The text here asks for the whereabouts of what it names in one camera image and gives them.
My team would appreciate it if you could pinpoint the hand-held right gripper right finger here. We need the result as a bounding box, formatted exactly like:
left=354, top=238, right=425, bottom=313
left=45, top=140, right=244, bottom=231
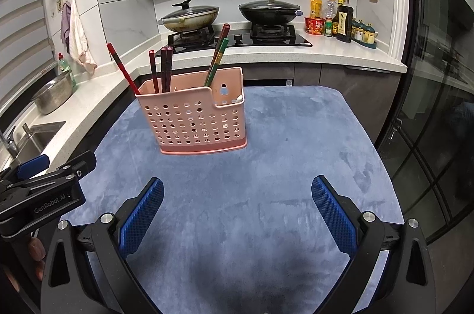
left=311, top=174, right=436, bottom=314

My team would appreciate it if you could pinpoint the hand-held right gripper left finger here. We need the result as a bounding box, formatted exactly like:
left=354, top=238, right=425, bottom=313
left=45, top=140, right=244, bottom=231
left=40, top=177, right=164, bottom=314

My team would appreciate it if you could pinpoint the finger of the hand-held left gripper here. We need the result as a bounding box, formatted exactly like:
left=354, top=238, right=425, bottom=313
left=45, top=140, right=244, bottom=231
left=0, top=153, right=51, bottom=186
left=46, top=150, right=98, bottom=186

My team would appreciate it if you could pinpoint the pink perforated utensil holder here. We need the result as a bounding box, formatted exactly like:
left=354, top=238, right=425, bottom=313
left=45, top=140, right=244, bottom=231
left=134, top=67, right=248, bottom=156

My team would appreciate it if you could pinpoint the green chopstick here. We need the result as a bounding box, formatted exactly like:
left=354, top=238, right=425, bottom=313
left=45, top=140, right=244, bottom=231
left=203, top=37, right=230, bottom=87
left=205, top=40, right=227, bottom=87

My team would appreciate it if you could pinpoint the person's left hand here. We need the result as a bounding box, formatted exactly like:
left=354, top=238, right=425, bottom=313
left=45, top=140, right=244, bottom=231
left=5, top=234, right=47, bottom=294

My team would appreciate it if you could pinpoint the stainless steel sink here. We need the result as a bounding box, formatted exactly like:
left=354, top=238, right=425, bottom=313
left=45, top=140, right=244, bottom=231
left=0, top=121, right=67, bottom=171

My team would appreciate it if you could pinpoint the chrome faucet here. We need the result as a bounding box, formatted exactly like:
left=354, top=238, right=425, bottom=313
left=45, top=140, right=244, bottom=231
left=0, top=124, right=19, bottom=159

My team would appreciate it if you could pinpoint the stainless steel pot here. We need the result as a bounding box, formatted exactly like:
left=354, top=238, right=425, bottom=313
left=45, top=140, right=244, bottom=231
left=31, top=70, right=74, bottom=115

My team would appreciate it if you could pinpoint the blue plush table cloth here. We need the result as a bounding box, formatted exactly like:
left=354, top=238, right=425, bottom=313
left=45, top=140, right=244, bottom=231
left=61, top=85, right=404, bottom=314

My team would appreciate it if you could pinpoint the green dish soap bottle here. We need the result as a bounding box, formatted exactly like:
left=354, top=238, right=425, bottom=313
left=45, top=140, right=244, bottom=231
left=57, top=53, right=77, bottom=89

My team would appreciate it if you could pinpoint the dark kitchen base cabinet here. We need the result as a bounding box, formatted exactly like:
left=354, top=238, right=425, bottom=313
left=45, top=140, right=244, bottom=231
left=240, top=62, right=403, bottom=152

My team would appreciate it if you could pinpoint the white hanging towel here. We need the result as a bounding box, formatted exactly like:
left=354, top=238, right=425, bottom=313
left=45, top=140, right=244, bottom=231
left=68, top=0, right=98, bottom=73

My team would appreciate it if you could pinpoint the purple hanging cloth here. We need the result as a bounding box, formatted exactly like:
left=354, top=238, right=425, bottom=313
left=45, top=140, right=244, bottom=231
left=60, top=3, right=72, bottom=54

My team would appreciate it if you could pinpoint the white window blind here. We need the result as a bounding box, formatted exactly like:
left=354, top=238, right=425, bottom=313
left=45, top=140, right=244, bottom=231
left=0, top=0, right=55, bottom=108

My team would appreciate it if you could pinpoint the glass sliding door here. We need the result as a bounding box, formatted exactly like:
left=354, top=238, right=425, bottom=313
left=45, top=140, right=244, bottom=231
left=378, top=0, right=474, bottom=265

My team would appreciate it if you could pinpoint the spice jar set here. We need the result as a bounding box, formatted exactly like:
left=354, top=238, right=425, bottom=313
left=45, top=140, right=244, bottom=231
left=352, top=20, right=378, bottom=50

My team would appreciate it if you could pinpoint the beige wok with glass lid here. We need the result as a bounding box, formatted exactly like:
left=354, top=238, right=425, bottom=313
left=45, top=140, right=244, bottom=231
left=157, top=0, right=220, bottom=33

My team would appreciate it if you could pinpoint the red instant noodle cup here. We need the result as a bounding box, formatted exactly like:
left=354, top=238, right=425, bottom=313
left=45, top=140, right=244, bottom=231
left=305, top=16, right=327, bottom=36

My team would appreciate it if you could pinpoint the dark soy sauce bottle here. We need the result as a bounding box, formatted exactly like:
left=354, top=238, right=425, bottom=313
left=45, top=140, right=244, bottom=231
left=332, top=5, right=354, bottom=43

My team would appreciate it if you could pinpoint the black gas stove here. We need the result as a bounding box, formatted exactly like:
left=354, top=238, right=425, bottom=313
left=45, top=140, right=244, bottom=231
left=167, top=24, right=314, bottom=49

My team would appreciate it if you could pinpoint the clear oil bottle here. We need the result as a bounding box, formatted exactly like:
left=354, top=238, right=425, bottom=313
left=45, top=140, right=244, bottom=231
left=324, top=0, right=338, bottom=22

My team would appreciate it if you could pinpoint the black wok with lid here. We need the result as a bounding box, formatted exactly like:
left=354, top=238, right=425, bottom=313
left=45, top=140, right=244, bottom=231
left=238, top=0, right=302, bottom=25

